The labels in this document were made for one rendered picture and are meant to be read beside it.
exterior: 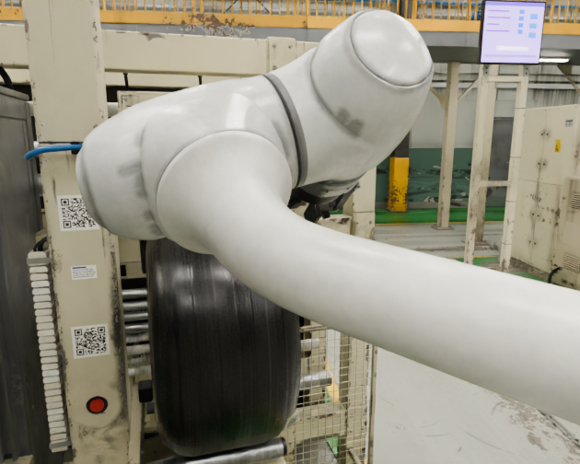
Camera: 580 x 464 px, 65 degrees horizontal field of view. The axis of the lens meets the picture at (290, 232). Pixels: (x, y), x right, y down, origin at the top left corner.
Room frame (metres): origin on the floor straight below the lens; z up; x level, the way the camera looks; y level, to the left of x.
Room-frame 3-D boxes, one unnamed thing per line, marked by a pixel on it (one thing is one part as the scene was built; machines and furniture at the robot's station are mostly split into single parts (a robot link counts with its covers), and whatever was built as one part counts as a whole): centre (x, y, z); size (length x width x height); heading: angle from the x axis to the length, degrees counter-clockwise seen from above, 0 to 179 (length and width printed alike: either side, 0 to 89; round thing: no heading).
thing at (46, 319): (0.96, 0.54, 1.19); 0.05 x 0.04 x 0.48; 17
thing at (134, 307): (1.40, 0.54, 1.05); 0.20 x 0.15 x 0.30; 107
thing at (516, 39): (4.52, -2.05, 2.60); 0.60 x 0.05 x 0.55; 96
